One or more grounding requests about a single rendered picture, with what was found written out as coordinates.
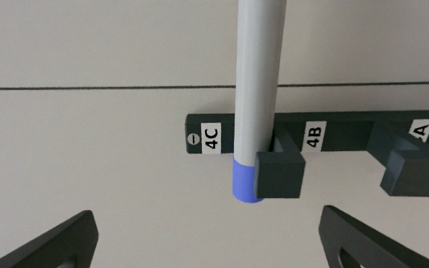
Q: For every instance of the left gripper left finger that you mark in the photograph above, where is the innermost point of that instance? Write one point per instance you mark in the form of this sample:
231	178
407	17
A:
71	244

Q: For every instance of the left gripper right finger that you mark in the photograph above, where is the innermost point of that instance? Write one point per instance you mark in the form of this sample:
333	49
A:
349	243

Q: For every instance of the grey metal bar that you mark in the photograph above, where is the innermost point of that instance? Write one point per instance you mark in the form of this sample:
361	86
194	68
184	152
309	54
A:
259	44

